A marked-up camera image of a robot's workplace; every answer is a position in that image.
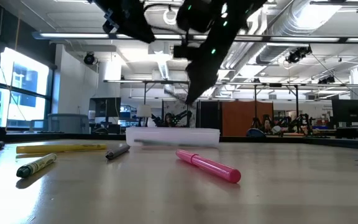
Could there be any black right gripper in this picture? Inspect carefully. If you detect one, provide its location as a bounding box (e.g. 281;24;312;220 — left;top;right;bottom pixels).
173;0;269;106

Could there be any translucent supply box pink lid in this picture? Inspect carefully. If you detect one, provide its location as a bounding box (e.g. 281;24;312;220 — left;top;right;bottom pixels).
125;126;221;149

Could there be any thick pink highlighter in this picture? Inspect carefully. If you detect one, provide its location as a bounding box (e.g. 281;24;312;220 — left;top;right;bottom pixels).
175;149;242;184

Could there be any grey marker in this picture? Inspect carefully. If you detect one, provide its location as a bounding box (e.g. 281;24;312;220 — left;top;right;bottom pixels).
105;144;131;161

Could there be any yellow highlighter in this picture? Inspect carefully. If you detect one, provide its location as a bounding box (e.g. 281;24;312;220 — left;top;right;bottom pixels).
16;143;108;154

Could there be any black partition panel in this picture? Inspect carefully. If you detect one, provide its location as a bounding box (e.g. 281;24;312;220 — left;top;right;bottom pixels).
197;100;223;137

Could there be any person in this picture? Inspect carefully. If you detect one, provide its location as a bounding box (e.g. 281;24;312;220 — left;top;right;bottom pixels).
163;112;174;128

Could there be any orange partition panel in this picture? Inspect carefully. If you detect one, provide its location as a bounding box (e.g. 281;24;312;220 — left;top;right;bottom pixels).
221;101;274;137

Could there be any black ceiling dome fixture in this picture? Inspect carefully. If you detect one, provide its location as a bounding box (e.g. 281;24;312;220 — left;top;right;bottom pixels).
83;52;96;65

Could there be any blue chair back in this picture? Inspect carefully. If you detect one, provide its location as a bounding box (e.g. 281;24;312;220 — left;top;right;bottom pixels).
246;128;267;138

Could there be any black computer monitor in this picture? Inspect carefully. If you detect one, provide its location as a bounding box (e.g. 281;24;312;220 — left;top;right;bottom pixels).
94;97;122;124
331;99;358;123

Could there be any black ceiling track light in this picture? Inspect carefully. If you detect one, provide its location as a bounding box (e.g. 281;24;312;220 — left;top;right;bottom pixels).
286;45;313;64
318;75;336;85

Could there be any large glass window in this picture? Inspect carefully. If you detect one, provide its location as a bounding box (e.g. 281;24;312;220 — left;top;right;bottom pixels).
0;46;54;131

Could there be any grey bin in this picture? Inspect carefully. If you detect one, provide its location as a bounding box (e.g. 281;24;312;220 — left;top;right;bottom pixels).
47;113;90;134

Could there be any overhead beam with light strips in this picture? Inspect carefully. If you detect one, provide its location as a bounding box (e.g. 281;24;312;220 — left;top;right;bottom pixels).
32;30;358;44

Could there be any white coiled ceiling cable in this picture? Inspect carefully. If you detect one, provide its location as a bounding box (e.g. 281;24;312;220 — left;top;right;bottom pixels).
162;8;180;26

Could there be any black metal workstation frame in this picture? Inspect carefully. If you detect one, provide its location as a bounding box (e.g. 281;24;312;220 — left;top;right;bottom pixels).
103;80;301;138

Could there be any silver ribbed ventilation duct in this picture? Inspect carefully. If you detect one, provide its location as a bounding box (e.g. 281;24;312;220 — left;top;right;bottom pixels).
256;0;324;65

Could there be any black aluminium table frame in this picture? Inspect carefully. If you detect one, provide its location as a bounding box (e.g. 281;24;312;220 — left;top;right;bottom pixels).
0;130;358;151

